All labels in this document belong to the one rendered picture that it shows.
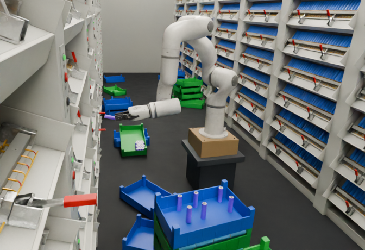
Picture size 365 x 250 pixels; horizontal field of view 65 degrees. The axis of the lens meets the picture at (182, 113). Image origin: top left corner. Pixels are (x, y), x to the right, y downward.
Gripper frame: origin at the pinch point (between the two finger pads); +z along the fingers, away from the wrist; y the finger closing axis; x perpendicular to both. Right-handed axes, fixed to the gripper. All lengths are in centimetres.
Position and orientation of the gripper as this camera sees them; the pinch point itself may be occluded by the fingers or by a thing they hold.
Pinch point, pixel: (119, 116)
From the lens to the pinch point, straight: 149.3
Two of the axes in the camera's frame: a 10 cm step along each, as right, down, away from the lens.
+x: 1.1, 9.3, 3.6
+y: 2.4, 3.3, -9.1
